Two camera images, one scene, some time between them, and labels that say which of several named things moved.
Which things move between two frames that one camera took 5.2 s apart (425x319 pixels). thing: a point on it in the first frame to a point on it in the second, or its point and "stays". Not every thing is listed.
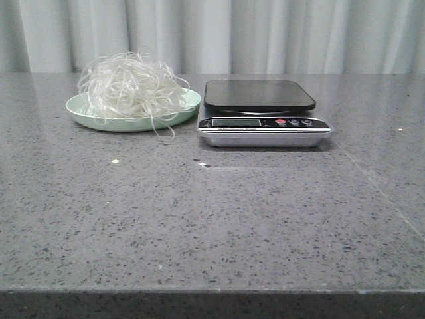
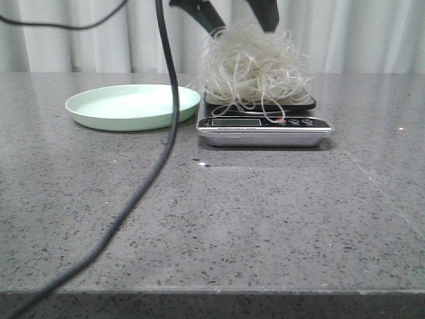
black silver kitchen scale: [259, 113] stays
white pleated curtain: [312, 36] stays
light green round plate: [133, 109] stays
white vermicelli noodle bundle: [132, 86] to [246, 66]
